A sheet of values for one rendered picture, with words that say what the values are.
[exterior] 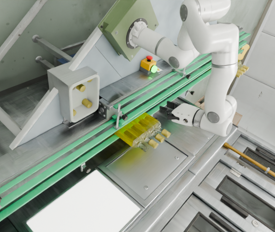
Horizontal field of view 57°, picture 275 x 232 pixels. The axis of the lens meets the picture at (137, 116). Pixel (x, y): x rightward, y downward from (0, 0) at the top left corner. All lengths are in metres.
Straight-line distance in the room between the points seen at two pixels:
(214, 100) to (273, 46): 6.33
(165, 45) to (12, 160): 0.83
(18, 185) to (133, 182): 0.54
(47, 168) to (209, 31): 0.85
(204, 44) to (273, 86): 6.70
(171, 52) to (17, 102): 1.12
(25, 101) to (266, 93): 6.61
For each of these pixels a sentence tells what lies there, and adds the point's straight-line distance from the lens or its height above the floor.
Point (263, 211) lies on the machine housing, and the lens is 1.57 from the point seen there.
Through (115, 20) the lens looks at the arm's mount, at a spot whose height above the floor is 0.81.
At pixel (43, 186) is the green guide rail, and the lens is 1.23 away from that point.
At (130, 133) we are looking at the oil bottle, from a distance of 1.35.
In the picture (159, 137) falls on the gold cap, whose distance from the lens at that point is 1.38.
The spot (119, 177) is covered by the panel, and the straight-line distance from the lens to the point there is 1.36.
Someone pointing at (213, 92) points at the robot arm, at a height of 1.37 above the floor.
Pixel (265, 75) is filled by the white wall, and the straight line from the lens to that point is 7.44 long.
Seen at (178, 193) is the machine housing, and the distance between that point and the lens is 1.37.
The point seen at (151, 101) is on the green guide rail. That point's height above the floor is 0.95.
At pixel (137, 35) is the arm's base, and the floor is 0.88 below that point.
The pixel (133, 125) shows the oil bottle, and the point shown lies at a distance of 1.40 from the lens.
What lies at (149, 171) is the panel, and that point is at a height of 1.19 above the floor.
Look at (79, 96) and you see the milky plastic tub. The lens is 1.30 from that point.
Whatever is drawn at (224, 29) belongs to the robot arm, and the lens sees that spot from 0.86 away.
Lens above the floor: 1.58
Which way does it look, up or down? 25 degrees down
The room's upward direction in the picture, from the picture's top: 124 degrees clockwise
